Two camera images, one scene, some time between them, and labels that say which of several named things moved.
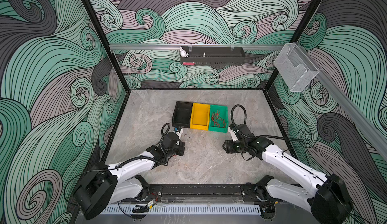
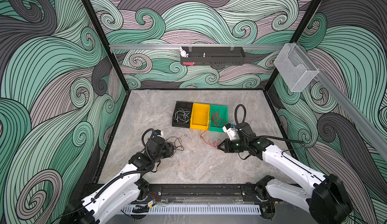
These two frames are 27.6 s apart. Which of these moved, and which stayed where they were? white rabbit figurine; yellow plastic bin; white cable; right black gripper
Moved: white cable
Stayed: yellow plastic bin; white rabbit figurine; right black gripper
